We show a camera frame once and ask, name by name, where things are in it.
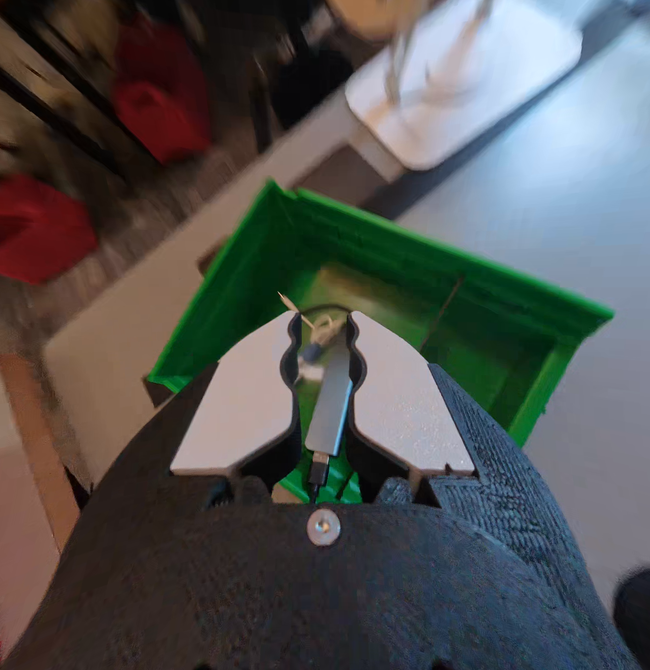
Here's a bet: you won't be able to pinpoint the green plastic bin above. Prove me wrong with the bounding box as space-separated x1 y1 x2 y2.
146 178 616 506

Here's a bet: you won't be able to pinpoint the white usb cable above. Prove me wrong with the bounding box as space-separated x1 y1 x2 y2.
296 311 348 383

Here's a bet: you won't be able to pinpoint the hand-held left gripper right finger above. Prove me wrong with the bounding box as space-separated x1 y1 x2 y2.
346 311 476 478

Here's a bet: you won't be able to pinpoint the black bin divider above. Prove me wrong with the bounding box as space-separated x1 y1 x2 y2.
419 276 465 354

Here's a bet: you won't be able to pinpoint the grey slim usb hub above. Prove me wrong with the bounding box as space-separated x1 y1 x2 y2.
303 351 355 503

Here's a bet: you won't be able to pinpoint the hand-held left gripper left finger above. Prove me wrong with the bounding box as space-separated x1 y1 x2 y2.
169 311 303 478

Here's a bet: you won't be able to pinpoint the white document stand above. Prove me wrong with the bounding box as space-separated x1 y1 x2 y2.
325 0 583 172

